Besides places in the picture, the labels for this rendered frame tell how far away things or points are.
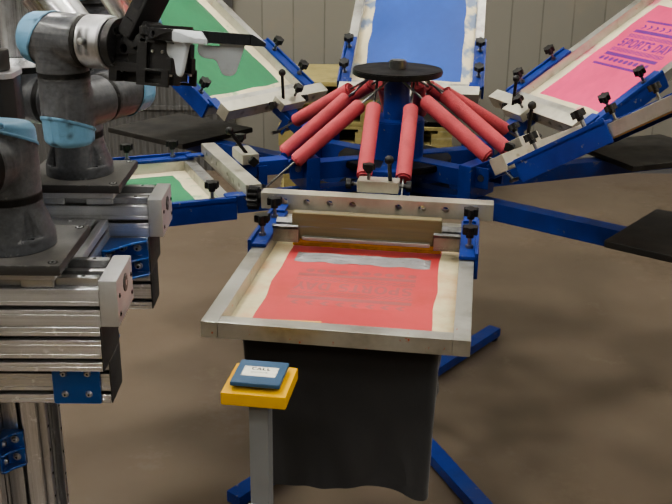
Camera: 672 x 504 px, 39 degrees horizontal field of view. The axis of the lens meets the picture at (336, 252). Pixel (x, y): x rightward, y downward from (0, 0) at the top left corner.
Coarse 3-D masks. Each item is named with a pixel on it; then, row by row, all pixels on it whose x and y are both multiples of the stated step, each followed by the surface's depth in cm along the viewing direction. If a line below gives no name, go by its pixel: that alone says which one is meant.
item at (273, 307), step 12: (312, 252) 257; (324, 252) 257; (336, 252) 257; (348, 252) 257; (360, 252) 258; (288, 264) 248; (300, 264) 248; (312, 264) 248; (324, 264) 249; (336, 264) 249; (348, 264) 249; (276, 276) 240; (288, 276) 240; (276, 288) 233; (288, 288) 233; (264, 300) 225; (276, 300) 226; (264, 312) 219; (276, 312) 219; (288, 312) 219; (300, 312) 219; (312, 312) 219; (324, 312) 219; (336, 312) 219
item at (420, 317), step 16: (384, 256) 255; (400, 256) 255; (416, 256) 255; (432, 256) 255; (384, 272) 244; (400, 272) 244; (416, 272) 244; (432, 272) 244; (416, 288) 234; (432, 288) 234; (416, 304) 224; (432, 304) 224; (352, 320) 215; (368, 320) 215; (384, 320) 215; (400, 320) 215; (416, 320) 216; (432, 320) 216
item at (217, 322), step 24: (288, 216) 275; (240, 264) 238; (240, 288) 224; (216, 312) 210; (456, 312) 211; (216, 336) 206; (240, 336) 205; (264, 336) 204; (288, 336) 203; (312, 336) 203; (336, 336) 202; (360, 336) 201; (384, 336) 200; (408, 336) 199; (432, 336) 199; (456, 336) 200
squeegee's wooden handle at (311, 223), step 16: (304, 224) 257; (320, 224) 256; (336, 224) 256; (352, 224) 255; (368, 224) 254; (384, 224) 254; (400, 224) 253; (416, 224) 252; (432, 224) 252; (400, 240) 255; (416, 240) 254; (432, 240) 253
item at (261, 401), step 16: (288, 368) 193; (288, 384) 186; (224, 400) 184; (240, 400) 183; (256, 400) 183; (272, 400) 182; (288, 400) 185; (256, 416) 189; (256, 432) 190; (272, 432) 194; (256, 448) 192; (272, 448) 195; (256, 464) 193; (272, 464) 196; (256, 480) 194; (272, 480) 197; (256, 496) 196; (272, 496) 198
